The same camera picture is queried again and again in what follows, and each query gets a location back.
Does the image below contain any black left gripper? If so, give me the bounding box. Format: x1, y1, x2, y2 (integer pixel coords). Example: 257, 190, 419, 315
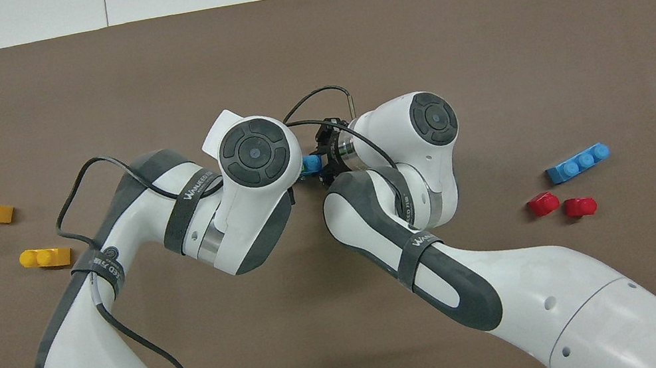
284, 168, 343, 206

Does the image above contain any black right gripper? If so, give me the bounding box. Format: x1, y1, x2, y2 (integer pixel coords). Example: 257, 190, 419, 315
309, 114, 358, 173

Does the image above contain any blue three-stud toy block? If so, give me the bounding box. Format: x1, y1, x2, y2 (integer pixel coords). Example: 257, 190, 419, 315
542, 141, 614, 186
299, 153, 324, 176

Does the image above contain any red one-stud toy block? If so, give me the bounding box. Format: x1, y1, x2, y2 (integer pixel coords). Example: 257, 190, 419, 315
562, 194, 600, 221
526, 190, 562, 219

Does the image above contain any brown table mat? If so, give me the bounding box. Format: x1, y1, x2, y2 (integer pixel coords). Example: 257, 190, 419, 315
0, 0, 656, 368

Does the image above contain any black velcro strap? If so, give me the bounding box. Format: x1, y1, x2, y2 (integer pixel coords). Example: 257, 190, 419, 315
68, 244, 128, 302
391, 227, 451, 293
154, 166, 235, 258

